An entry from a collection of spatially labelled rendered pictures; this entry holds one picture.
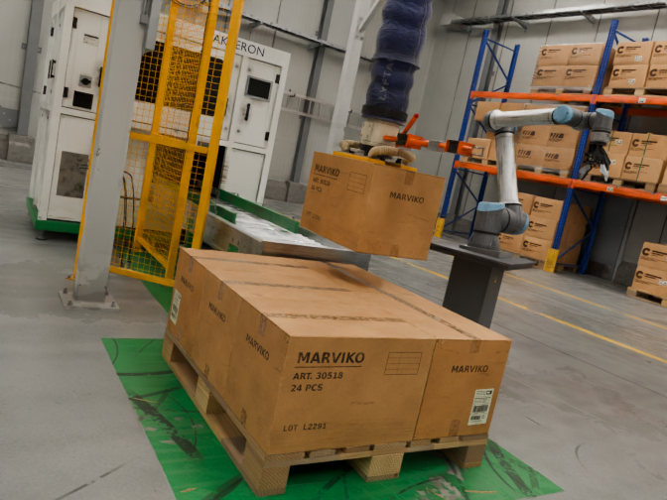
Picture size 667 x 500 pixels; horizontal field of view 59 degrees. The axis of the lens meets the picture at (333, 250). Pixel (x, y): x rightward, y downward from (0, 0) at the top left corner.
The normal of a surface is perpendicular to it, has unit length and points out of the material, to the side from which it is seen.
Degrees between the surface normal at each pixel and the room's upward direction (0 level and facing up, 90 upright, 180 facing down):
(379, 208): 90
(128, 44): 90
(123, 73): 90
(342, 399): 90
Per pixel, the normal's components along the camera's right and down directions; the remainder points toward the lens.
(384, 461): 0.50, 0.23
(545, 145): -0.80, -0.07
